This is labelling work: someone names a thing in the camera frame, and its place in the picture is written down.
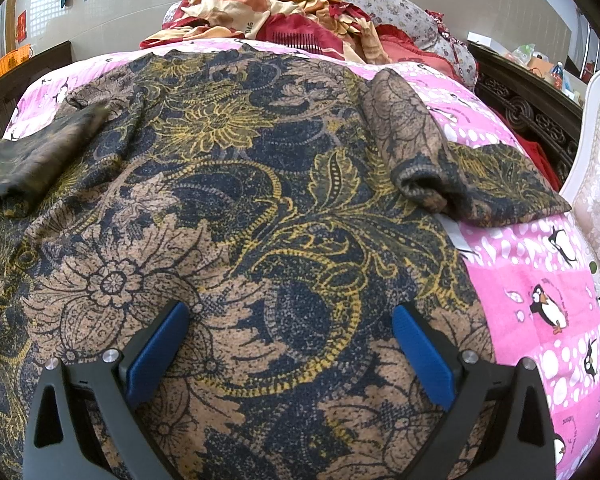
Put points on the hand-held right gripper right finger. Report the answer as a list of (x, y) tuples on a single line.
[(424, 360)]

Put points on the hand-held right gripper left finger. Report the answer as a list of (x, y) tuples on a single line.
[(161, 355)]

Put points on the brown floral patterned garment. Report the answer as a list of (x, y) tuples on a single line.
[(230, 210)]

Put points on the pink penguin print blanket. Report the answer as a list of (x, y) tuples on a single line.
[(530, 270)]

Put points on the red cloth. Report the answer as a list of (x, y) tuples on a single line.
[(535, 160)]

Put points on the dark carved wooden headboard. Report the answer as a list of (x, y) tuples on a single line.
[(530, 110)]

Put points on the dark wooden furniture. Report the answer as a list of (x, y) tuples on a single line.
[(25, 80)]

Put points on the plastic bottle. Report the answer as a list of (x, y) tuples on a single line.
[(558, 76)]

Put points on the cardboard box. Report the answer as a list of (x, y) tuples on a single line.
[(540, 66)]

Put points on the clear plastic bag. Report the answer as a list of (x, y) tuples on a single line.
[(524, 53)]

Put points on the white box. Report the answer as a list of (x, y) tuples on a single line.
[(484, 39)]

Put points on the orange plastic basket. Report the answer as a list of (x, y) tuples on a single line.
[(10, 62)]

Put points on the red and yellow crumpled quilt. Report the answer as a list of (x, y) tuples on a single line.
[(230, 5)]

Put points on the steel railing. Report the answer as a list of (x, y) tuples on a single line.
[(594, 45)]

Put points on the grey floral pillow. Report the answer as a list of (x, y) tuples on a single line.
[(380, 0)]

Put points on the red wall hanging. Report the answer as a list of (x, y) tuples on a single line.
[(21, 26)]

